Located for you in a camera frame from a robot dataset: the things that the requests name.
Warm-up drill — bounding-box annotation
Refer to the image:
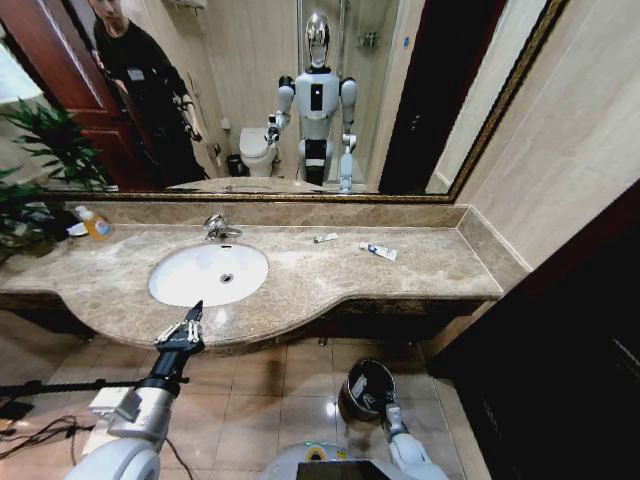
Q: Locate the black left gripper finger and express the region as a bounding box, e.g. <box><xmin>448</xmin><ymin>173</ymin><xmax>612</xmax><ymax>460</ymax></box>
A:
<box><xmin>155</xmin><ymin>301</ymin><xmax>203</xmax><ymax>345</ymax></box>
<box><xmin>189</xmin><ymin>301</ymin><xmax>205</xmax><ymax>347</ymax></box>

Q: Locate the dark round trash bin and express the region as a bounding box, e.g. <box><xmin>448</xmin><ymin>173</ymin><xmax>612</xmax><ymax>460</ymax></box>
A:
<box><xmin>338</xmin><ymin>358</ymin><xmax>397</xmax><ymax>422</ymax></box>

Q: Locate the white oval sink basin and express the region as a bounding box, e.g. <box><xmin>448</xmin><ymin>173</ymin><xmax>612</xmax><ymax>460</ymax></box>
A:
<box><xmin>148</xmin><ymin>242</ymin><xmax>270</xmax><ymax>308</ymax></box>

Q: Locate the chrome sink faucet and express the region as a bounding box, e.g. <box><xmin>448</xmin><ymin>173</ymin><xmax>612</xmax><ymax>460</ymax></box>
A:
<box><xmin>203</xmin><ymin>214</ymin><xmax>244</xmax><ymax>243</ymax></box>

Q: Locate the black pole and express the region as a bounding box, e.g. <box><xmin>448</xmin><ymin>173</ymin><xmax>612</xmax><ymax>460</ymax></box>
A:
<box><xmin>0</xmin><ymin>379</ymin><xmax>147</xmax><ymax>399</ymax></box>

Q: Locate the marble vanity counter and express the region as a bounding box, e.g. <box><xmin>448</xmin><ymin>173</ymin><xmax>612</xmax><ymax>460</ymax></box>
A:
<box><xmin>0</xmin><ymin>202</ymin><xmax>531</xmax><ymax>357</ymax></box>

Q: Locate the orange hand soap bottle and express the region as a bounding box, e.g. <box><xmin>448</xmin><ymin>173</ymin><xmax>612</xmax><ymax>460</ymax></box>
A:
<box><xmin>74</xmin><ymin>205</ymin><xmax>114</xmax><ymax>242</ymax></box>

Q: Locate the white robot front shell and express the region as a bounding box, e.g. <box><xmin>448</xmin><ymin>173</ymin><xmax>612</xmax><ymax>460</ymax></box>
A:
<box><xmin>258</xmin><ymin>441</ymin><xmax>402</xmax><ymax>480</ymax></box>

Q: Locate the white blue toothpaste tube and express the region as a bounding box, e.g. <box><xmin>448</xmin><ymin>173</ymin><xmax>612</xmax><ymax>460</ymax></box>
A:
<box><xmin>358</xmin><ymin>241</ymin><xmax>399</xmax><ymax>263</ymax></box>

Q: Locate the green leafy plant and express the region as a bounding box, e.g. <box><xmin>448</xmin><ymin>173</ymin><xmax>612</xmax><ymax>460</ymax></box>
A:
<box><xmin>0</xmin><ymin>98</ymin><xmax>112</xmax><ymax>251</ymax></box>

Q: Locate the dark wooden door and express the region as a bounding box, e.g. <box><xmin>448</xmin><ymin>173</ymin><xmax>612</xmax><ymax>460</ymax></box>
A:
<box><xmin>428</xmin><ymin>192</ymin><xmax>640</xmax><ymax>480</ymax></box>

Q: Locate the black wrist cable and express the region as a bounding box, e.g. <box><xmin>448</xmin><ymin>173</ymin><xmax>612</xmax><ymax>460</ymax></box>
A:
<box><xmin>163</xmin><ymin>438</ymin><xmax>195</xmax><ymax>480</ymax></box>

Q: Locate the black floor cable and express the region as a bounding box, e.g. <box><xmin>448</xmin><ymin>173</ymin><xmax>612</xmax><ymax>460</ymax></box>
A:
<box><xmin>0</xmin><ymin>414</ymin><xmax>97</xmax><ymax>460</ymax></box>

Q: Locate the dark framed wall mirror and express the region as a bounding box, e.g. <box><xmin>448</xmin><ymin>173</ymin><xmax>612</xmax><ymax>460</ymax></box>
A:
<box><xmin>0</xmin><ymin>0</ymin><xmax>569</xmax><ymax>204</ymax></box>

